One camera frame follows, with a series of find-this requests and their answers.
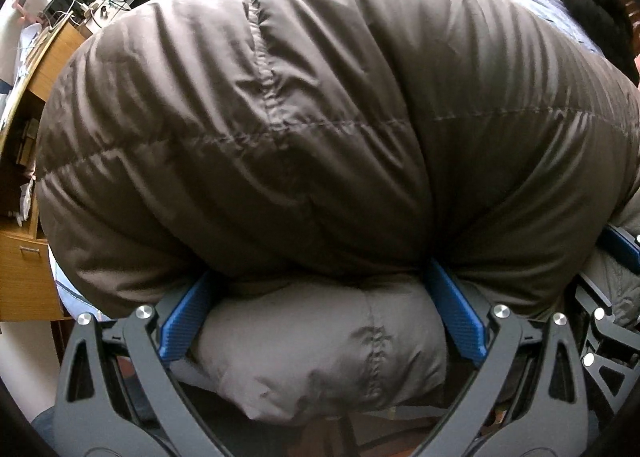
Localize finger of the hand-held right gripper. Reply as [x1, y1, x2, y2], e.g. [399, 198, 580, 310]
[597, 224, 640, 274]
[575, 279, 640, 418]

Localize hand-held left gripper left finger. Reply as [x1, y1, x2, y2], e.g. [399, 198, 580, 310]
[52, 269, 221, 457]

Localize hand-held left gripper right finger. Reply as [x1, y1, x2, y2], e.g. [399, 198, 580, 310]
[415, 257, 588, 457]

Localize brown puffer jacket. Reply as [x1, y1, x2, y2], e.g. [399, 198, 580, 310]
[35, 0, 640, 425]

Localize wooden cabinet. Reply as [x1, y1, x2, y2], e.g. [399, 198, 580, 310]
[0, 22, 101, 323]

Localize person's blue jeans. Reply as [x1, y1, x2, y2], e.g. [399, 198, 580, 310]
[31, 407, 68, 457]

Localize black jacket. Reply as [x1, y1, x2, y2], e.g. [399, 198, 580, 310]
[546, 0, 640, 85]

